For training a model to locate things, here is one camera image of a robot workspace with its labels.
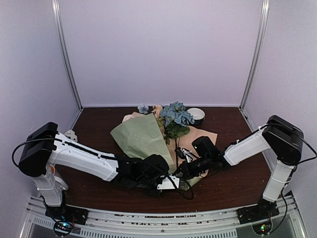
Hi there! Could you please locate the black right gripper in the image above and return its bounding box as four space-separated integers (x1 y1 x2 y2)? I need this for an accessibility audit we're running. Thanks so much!
174 155 211 179

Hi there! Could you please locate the pink and green wrapping paper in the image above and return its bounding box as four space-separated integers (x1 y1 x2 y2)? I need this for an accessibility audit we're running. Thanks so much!
109 111 218 191

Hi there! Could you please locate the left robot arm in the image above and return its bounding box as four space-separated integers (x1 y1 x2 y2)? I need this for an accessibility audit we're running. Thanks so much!
14 122 179 226

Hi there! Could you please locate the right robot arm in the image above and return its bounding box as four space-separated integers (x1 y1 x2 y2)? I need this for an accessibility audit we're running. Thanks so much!
176 115 304 224

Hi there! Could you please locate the white and dark bowl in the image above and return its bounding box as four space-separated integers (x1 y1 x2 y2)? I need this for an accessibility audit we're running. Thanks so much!
187 108 206 125

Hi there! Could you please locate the white ribbon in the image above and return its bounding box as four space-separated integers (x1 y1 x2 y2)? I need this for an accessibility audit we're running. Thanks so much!
64 130 78 142

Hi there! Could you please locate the orange and white cup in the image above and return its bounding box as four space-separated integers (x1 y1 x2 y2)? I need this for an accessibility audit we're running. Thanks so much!
50 165 69 191

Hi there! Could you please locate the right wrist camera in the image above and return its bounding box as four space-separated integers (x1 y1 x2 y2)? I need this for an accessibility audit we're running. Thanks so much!
175 147 195 163

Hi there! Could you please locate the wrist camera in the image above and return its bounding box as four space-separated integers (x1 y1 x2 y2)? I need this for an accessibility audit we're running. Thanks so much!
175 147 195 163
157 176 189 191

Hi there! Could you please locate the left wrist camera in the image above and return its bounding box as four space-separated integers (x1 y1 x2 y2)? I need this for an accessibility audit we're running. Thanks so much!
157 176 189 191

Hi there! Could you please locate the aluminium front rail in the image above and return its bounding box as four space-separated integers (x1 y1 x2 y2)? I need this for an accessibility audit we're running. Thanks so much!
18 193 309 238

